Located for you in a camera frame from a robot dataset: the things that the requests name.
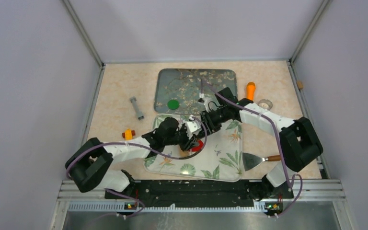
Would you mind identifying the teal blossom pattern tray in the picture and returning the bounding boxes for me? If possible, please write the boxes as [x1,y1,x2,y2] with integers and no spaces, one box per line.
[154,68,237,115]

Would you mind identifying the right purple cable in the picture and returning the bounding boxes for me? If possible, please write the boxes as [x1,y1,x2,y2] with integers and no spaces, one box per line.
[200,78,303,218]

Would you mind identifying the red dough piece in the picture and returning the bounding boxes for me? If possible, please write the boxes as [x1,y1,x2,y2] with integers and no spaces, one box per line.
[191,140,204,152]

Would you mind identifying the wooden rolling pin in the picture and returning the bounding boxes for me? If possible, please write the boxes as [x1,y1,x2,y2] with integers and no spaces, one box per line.
[179,149,191,158]

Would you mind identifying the orange toy carrot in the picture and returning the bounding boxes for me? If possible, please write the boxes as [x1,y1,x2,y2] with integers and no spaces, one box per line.
[246,82,256,101]

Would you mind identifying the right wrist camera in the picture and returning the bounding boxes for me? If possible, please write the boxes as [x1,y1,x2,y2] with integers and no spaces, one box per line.
[198,92,213,112]

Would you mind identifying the white leaf pattern tray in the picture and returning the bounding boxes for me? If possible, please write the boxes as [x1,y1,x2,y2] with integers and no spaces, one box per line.
[144,120,244,182]

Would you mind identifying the small wooden block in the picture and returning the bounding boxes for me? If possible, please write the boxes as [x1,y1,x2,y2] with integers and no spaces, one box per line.
[296,80,304,90]

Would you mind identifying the metal scraper wooden handle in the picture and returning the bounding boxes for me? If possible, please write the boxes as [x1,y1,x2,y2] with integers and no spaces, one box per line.
[242,152,281,172]

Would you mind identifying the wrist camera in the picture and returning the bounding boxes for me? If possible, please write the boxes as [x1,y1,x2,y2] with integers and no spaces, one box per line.
[198,92,213,112]
[184,115,201,138]

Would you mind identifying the green dough disc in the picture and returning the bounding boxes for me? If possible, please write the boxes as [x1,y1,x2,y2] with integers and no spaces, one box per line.
[167,99,180,110]

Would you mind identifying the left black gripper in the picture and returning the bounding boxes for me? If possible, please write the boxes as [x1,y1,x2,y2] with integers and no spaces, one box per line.
[163,122,199,151]

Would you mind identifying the grey dumbbell shaped tool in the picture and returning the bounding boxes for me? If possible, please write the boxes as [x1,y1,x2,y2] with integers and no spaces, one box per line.
[129,97,144,120]

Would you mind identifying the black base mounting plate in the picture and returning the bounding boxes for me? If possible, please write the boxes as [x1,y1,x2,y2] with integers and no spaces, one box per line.
[122,180,294,207]

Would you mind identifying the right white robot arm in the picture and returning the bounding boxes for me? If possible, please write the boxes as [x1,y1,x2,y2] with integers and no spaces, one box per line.
[198,87,323,197]

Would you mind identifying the yellow red toy car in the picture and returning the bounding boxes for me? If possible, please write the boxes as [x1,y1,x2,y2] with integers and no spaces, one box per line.
[122,129,136,140]

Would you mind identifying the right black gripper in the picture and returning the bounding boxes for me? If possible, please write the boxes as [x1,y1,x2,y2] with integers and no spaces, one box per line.
[198,106,230,139]

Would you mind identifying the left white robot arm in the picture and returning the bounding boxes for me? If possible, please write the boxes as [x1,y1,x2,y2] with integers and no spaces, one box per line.
[65,116,207,198]

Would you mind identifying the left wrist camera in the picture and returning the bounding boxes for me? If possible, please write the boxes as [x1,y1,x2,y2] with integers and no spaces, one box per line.
[184,115,201,138]

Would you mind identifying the small round metal cup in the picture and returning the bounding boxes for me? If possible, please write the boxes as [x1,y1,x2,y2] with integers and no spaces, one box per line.
[258,99,273,111]

